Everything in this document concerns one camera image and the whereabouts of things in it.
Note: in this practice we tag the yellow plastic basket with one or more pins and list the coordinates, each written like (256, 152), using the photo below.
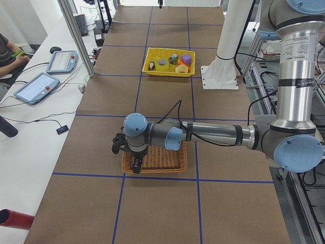
(155, 53)

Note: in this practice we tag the near teach pendant tablet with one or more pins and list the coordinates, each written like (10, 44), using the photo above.
(37, 89)

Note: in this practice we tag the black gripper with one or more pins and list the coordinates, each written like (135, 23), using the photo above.
(138, 154)

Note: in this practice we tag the panda figurine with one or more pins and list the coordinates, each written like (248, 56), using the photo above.
(151, 66)

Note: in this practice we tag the black keyboard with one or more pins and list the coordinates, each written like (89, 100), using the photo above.
(81, 24)

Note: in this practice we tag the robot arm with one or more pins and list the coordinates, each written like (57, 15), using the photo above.
(290, 139)

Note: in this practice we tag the black cylinder handle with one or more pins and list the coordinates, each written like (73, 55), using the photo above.
(7, 129)

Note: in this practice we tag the red cylinder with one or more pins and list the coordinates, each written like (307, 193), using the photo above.
(17, 220)

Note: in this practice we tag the brown wicker basket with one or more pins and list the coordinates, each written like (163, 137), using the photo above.
(160, 160)

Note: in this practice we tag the yellow tape roll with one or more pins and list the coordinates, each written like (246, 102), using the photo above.
(162, 65)

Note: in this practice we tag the toy croissant bread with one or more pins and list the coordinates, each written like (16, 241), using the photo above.
(181, 69)

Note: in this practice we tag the purple foam cube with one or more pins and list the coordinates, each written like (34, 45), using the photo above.
(186, 58)

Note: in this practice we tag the seated person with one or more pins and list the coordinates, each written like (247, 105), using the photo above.
(13, 61)

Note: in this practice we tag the teach pendant tablet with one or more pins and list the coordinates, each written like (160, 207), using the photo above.
(37, 89)
(62, 62)

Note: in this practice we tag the small printed can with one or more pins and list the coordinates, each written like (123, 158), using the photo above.
(173, 59)

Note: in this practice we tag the far teach pendant tablet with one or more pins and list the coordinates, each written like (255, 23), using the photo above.
(62, 62)

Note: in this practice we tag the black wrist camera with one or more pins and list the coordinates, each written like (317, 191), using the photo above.
(119, 142)

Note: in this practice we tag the orange toy carrot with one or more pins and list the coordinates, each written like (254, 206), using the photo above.
(181, 62)

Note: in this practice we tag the small black device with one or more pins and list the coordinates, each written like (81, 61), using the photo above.
(62, 129)

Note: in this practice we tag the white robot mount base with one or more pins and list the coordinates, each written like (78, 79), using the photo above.
(221, 73)

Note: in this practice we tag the aluminium frame post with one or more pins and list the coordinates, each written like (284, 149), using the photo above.
(74, 30)

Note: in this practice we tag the black computer mouse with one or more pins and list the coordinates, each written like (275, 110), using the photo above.
(54, 49)

